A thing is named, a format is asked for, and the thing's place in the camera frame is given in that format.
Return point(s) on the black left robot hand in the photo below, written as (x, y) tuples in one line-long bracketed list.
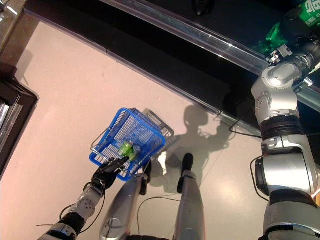
[(106, 175)]

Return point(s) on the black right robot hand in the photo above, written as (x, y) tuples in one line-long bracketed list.
[(293, 32)]

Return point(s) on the green Sprite bottle yellow cap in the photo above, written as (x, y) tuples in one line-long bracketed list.
[(273, 35)]

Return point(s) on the blue plastic shopping basket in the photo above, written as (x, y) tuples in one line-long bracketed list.
[(135, 125)]

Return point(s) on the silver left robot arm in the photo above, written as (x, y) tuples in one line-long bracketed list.
[(86, 202)]

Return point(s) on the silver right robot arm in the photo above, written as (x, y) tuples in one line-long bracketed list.
[(280, 82)]

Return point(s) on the black metal shelf board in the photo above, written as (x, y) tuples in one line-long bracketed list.
[(62, 20), (162, 62), (237, 22), (310, 97)]

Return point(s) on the silver right robot leg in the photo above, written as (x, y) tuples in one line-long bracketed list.
[(190, 200)]

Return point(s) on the dark side shelf unit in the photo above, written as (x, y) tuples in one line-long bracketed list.
[(15, 105)]

